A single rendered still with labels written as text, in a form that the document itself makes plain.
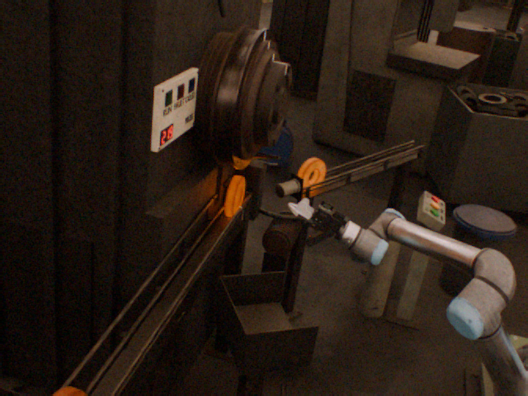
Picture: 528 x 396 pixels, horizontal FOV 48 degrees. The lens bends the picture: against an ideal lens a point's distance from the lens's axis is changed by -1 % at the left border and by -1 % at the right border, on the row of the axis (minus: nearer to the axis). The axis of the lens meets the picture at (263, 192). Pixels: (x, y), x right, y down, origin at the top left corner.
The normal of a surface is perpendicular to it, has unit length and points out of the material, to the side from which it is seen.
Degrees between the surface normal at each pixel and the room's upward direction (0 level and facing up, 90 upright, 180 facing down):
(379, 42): 90
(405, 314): 90
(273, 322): 5
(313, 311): 0
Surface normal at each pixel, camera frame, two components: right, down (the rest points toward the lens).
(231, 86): -0.20, -0.01
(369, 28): -0.50, 0.31
